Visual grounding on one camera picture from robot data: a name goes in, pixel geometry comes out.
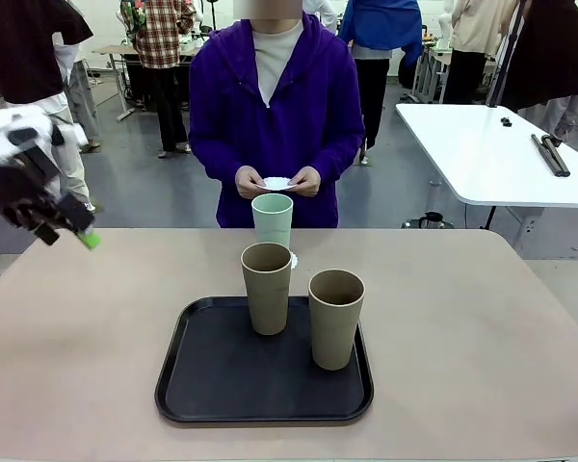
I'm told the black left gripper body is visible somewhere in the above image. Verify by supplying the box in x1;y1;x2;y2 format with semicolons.
0;146;60;228

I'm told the tall mint green cup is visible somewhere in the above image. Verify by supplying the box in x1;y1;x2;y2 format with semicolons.
250;192;295;252

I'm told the tall brown cup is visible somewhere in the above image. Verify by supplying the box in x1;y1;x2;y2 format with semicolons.
307;269;366;372
240;242;293;336

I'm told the person's left forearm purple sleeve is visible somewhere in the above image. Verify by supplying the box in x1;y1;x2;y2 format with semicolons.
312;130;366;184

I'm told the person's right forearm purple sleeve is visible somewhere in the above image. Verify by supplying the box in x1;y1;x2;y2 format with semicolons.
189;134;246;183

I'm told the person's right hand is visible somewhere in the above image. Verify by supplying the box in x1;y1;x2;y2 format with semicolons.
234;165;267;200

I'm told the person's left hand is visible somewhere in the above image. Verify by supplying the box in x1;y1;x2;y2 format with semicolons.
288;166;323;198

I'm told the person in grey trousers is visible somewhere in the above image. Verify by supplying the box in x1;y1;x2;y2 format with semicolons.
52;28;102;154

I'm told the person in black top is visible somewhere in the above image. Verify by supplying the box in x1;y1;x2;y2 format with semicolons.
0;0;105;216

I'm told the grey background desk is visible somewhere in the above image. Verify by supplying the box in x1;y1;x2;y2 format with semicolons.
91;44;141;122

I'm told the person in plaid shirt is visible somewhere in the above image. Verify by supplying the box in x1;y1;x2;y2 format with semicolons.
119;0;197;159

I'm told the person in purple hoodie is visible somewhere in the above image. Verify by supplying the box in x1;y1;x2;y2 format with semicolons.
188;0;366;230

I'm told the black plastic serving tray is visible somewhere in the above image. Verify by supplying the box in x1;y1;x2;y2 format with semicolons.
154;295;375;424

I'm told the black kettle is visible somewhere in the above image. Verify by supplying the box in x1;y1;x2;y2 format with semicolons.
401;211;455;230

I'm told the person in blue jacket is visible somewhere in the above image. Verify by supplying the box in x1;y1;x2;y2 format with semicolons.
337;0;424;165

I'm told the white folding table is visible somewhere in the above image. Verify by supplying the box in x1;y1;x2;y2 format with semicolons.
395;102;578;251

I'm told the white mannequin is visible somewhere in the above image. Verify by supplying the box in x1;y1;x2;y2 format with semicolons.
436;0;457;49

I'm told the person in beige top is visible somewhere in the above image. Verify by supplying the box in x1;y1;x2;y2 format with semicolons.
450;0;519;106

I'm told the black pole stand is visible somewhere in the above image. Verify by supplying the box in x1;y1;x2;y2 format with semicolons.
485;0;526;108

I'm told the black folded tripod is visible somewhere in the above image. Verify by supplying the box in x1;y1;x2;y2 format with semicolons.
530;133;571;178

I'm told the person in black coat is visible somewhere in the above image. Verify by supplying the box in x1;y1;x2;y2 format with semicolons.
498;0;578;145

